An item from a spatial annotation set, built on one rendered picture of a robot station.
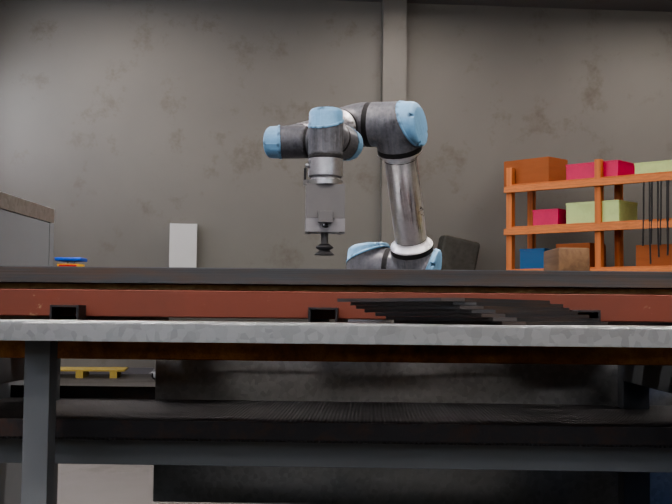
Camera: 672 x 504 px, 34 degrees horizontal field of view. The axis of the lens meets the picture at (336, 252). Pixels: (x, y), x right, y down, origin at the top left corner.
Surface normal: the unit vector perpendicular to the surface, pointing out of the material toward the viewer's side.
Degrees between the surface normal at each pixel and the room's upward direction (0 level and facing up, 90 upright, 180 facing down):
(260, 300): 90
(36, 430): 90
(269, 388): 90
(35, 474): 90
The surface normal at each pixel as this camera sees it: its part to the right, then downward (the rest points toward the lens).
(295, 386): -0.04, -0.06
